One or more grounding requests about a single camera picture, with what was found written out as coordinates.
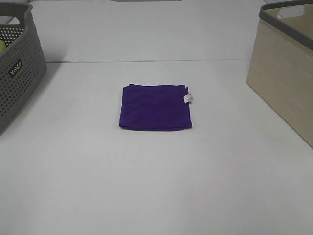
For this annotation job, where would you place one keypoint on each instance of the beige bin with grey rim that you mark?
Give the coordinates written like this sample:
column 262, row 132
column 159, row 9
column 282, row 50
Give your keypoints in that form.
column 281, row 67

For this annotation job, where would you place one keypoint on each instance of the purple towel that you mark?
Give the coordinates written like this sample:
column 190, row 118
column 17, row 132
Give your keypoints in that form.
column 155, row 108

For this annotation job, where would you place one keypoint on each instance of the grey perforated plastic basket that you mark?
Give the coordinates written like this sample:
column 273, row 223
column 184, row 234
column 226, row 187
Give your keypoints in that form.
column 22, row 61

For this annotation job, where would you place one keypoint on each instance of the green towel in basket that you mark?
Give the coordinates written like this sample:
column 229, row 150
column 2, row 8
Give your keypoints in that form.
column 2, row 46

